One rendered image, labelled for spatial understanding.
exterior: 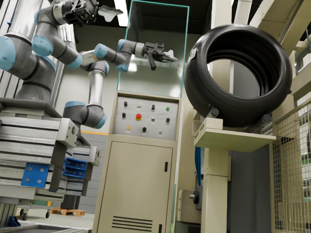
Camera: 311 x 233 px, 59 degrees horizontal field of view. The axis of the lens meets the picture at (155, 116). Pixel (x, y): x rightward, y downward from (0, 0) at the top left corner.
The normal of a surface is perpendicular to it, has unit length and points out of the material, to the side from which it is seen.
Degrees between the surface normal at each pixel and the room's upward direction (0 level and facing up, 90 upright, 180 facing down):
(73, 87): 90
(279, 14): 180
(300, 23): 162
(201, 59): 90
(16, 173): 90
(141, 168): 90
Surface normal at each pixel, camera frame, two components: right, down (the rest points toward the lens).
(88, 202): -0.01, -0.33
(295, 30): -0.09, 0.80
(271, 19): -0.11, 0.94
